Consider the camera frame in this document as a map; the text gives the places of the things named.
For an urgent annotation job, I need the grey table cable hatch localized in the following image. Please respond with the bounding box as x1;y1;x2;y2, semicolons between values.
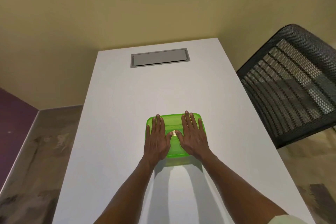
130;48;191;68

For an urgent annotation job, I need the green plastic container lid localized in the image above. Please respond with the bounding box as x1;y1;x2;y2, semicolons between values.
145;113;208;159

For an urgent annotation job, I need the person's right forearm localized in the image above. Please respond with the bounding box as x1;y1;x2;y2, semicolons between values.
195;152;289;224

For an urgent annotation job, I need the clear plastic food container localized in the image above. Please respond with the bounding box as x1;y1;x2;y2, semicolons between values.
154;152;195;168

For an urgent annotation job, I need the person's left forearm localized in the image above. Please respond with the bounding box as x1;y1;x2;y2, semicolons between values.
94;155;158;224

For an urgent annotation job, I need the person's left hand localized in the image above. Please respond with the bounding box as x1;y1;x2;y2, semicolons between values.
143;114;173;162

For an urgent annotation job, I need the black mesh office chair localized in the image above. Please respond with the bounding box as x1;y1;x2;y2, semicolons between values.
236;24;336;150

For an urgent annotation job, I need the person's right hand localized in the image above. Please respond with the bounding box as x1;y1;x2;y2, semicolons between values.
174;111;211;161

